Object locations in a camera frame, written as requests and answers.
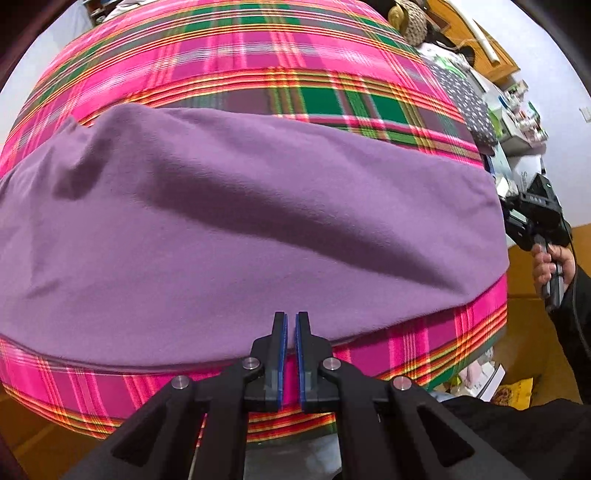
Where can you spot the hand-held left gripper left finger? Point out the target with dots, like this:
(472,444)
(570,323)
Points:
(281,355)

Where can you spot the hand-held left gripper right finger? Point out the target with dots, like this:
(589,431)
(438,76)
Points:
(302,360)

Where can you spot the purple fleece pants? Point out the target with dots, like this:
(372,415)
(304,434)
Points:
(231,230)

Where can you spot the person's right hand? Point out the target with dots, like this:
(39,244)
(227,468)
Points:
(567,270)

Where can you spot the white cabinet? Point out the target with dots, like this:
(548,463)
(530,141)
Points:
(521,166)

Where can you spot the dark purple patterned folded cloth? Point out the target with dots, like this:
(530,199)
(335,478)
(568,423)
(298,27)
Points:
(466,101)

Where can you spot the white plastic bag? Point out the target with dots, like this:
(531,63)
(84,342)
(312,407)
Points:
(475,374)

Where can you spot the yellow snack bag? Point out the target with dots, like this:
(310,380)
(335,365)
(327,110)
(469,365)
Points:
(515,392)

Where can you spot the white plastic pipe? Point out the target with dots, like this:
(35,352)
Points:
(480,40)

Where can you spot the white floral cloth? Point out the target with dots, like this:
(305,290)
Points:
(438,50)

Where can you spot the person's dark clothing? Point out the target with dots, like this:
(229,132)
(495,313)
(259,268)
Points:
(531,434)

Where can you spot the woven patterned pillow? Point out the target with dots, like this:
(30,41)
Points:
(415,23)

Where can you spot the gold cushion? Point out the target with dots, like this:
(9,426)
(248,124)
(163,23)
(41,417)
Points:
(396,14)

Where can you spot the pink green plaid blanket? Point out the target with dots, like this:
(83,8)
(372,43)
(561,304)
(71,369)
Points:
(277,50)

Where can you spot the white wall socket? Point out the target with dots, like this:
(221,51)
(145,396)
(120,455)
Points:
(585,114)

